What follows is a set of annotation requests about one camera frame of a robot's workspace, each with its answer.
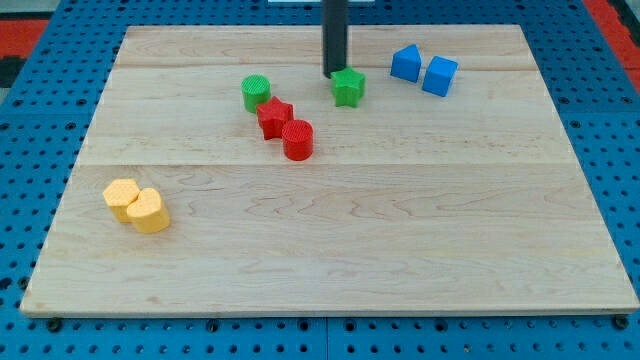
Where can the red star block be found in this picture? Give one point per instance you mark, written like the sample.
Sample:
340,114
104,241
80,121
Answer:
272,115

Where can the blue cube block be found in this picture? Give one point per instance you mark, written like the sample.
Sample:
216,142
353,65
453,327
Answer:
439,76

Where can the green star block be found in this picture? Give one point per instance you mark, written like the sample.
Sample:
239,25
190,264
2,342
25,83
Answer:
347,87

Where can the red cylinder block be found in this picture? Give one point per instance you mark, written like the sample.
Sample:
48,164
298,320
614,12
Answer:
297,137

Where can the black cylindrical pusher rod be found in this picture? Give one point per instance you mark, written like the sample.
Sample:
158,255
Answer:
334,35

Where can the blue triangle block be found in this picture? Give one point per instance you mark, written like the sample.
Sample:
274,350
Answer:
406,63

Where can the light wooden board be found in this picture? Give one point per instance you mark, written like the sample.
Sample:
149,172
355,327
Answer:
411,204

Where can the yellow heart block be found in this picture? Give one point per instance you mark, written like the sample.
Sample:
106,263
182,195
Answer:
148,213

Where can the green cylinder block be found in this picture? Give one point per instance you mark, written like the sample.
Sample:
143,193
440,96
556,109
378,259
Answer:
256,90

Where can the yellow hexagon block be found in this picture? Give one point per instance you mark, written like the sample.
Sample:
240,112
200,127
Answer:
119,195

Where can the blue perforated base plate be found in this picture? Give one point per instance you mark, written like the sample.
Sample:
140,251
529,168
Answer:
49,107

